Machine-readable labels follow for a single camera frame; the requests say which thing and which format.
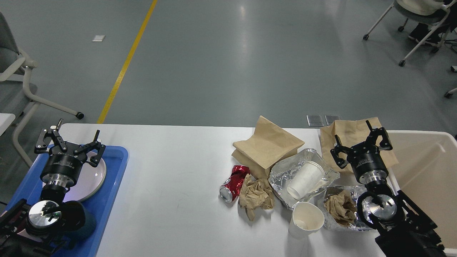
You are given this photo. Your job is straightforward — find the white side table corner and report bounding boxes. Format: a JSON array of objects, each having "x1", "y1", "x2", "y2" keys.
[{"x1": 0, "y1": 113, "x2": 16, "y2": 136}]

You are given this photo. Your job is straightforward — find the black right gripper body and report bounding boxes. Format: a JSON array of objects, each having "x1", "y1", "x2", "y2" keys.
[{"x1": 345, "y1": 142, "x2": 388, "y2": 184}]

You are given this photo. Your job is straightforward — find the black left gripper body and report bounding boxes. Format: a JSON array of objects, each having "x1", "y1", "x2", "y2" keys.
[{"x1": 40, "y1": 142, "x2": 88, "y2": 187}]

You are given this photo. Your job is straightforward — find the white chair base far right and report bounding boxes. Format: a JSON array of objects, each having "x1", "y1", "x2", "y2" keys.
[{"x1": 444, "y1": 65, "x2": 457, "y2": 98}]

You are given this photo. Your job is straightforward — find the aluminium foil sheet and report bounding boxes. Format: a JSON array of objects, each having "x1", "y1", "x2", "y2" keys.
[
  {"x1": 268, "y1": 148, "x2": 341, "y2": 210},
  {"x1": 316, "y1": 186, "x2": 373, "y2": 232}
]

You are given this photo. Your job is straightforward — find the pink mug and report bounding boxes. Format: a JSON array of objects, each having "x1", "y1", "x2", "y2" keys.
[{"x1": 0, "y1": 210, "x2": 25, "y2": 238}]

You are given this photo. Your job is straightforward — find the brown paper bag right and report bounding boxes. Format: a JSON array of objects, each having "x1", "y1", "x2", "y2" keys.
[{"x1": 320, "y1": 117, "x2": 382, "y2": 173}]

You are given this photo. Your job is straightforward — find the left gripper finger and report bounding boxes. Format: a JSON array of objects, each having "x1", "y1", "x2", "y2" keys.
[
  {"x1": 73, "y1": 130, "x2": 106, "y2": 167},
  {"x1": 34, "y1": 119, "x2": 68, "y2": 153}
]

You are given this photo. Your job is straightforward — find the white chair right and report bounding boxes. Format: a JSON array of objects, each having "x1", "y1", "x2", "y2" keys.
[{"x1": 363, "y1": 0, "x2": 456, "y2": 67}]

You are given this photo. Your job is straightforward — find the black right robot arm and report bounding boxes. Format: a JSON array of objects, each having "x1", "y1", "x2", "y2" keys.
[{"x1": 330, "y1": 121, "x2": 446, "y2": 257}]

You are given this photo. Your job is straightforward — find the grey office chair left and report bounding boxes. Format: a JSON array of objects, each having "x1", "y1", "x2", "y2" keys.
[{"x1": 0, "y1": 14, "x2": 84, "y2": 167}]

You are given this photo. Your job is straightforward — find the white paper cup lying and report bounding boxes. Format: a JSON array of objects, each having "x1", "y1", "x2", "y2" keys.
[{"x1": 287, "y1": 161, "x2": 325, "y2": 200}]

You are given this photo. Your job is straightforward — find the beige plastic bin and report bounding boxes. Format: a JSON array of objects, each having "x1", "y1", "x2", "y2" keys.
[{"x1": 388, "y1": 130, "x2": 457, "y2": 257}]

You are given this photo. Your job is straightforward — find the crushed red soda can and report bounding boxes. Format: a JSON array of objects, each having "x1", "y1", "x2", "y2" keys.
[{"x1": 219, "y1": 165, "x2": 250, "y2": 203}]

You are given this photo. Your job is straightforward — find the green plate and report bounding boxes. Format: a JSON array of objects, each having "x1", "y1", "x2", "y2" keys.
[{"x1": 69, "y1": 177, "x2": 105, "y2": 202}]

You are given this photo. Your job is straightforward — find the folded brown paper bag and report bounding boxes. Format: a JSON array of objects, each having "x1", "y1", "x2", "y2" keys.
[{"x1": 232, "y1": 116, "x2": 304, "y2": 179}]

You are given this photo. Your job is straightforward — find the person in black seated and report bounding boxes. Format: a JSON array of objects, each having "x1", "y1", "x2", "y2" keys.
[{"x1": 408, "y1": 0, "x2": 457, "y2": 49}]

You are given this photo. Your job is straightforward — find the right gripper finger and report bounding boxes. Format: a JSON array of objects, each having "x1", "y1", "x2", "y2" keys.
[
  {"x1": 330, "y1": 135, "x2": 352, "y2": 169},
  {"x1": 366, "y1": 120, "x2": 393, "y2": 150}
]

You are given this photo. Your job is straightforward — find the metal floor socket plates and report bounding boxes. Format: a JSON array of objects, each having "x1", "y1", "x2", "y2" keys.
[{"x1": 306, "y1": 115, "x2": 341, "y2": 127}]

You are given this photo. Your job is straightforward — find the white paper cup upright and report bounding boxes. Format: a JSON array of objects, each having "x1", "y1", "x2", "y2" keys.
[{"x1": 288, "y1": 202, "x2": 325, "y2": 239}]

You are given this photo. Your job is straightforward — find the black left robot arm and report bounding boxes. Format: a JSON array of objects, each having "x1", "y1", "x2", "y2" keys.
[{"x1": 1, "y1": 119, "x2": 106, "y2": 257}]

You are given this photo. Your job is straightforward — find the dark blue mug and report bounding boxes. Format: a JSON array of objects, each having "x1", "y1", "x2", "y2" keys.
[{"x1": 54, "y1": 201, "x2": 97, "y2": 249}]

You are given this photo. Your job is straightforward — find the aluminium foil sheet lower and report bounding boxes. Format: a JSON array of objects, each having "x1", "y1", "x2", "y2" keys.
[{"x1": 316, "y1": 186, "x2": 373, "y2": 232}]

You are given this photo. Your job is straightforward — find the pink plate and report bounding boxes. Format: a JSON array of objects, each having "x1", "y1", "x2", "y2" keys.
[{"x1": 64, "y1": 159, "x2": 107, "y2": 202}]

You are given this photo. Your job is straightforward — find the crumpled brown paper on foil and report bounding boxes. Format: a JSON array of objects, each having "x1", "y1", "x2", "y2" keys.
[{"x1": 323, "y1": 190, "x2": 357, "y2": 227}]

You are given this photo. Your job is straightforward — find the blue plastic tray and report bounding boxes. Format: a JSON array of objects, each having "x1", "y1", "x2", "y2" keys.
[{"x1": 5, "y1": 145, "x2": 129, "y2": 257}]

